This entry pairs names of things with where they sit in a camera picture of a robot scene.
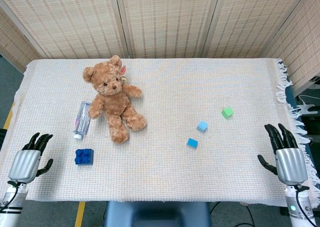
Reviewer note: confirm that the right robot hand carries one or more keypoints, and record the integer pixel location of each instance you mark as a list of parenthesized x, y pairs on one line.
[(290, 163)]

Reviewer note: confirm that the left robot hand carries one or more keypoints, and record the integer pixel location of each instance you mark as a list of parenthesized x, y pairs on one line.
[(25, 163)]

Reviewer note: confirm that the brown teddy bear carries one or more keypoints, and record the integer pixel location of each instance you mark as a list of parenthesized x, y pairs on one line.
[(113, 98)]

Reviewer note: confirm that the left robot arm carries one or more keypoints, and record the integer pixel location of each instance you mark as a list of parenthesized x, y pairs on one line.
[(11, 204)]

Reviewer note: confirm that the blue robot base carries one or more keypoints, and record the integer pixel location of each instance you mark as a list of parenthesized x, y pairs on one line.
[(157, 214)]

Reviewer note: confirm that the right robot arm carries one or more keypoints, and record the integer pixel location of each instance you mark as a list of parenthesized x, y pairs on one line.
[(301, 207)]

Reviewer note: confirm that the dark blue building brick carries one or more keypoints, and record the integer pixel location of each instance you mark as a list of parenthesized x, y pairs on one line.
[(84, 156)]

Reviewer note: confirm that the clear plastic water bottle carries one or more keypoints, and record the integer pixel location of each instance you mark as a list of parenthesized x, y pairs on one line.
[(82, 120)]

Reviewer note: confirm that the green foam cube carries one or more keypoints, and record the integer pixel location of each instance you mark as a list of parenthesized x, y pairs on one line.
[(227, 112)]

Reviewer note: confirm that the light blue foam cube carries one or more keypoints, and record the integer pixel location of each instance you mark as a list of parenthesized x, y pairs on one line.
[(202, 126)]

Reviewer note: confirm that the blue and white block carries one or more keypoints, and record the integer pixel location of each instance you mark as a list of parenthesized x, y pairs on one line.
[(192, 143)]

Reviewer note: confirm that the white woven tablecloth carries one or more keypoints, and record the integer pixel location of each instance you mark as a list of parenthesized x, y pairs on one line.
[(155, 129)]

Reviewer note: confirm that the beige folding screen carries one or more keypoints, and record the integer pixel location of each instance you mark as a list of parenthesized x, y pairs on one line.
[(160, 22)]

